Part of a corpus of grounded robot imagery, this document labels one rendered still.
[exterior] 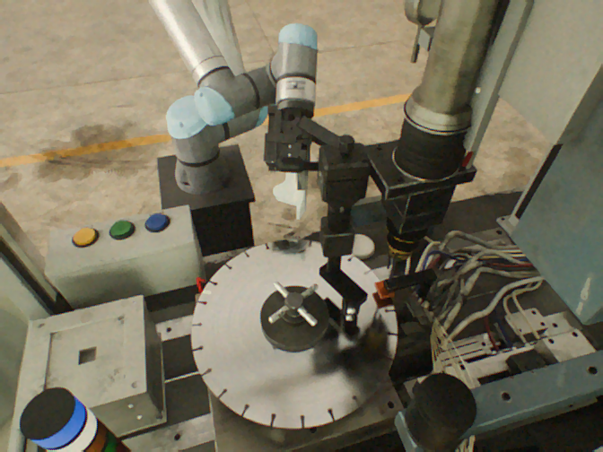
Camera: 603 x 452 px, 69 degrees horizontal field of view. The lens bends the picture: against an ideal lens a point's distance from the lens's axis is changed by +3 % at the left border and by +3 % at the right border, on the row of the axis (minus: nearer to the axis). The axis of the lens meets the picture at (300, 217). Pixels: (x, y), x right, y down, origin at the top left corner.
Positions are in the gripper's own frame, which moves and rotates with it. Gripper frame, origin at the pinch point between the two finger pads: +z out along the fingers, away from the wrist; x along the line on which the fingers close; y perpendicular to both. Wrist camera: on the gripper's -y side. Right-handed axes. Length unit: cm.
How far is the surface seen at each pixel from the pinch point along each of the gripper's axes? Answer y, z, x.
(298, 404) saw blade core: -1.1, 29.2, 13.1
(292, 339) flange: 0.3, 21.1, 8.9
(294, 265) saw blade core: 1.0, 9.7, -0.1
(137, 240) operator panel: 33.8, 5.5, -8.5
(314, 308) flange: -2.8, 16.5, 5.8
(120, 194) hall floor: 103, -28, -139
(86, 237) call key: 43.6, 5.2, -7.2
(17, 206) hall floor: 151, -19, -131
